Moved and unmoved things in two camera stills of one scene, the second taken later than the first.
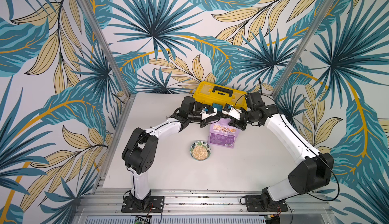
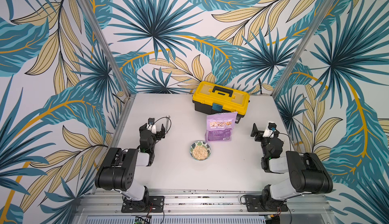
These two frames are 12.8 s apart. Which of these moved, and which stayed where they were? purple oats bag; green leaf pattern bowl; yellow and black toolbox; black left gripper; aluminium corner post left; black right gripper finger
Moved: purple oats bag; black left gripper; black right gripper finger
Stayed: yellow and black toolbox; aluminium corner post left; green leaf pattern bowl
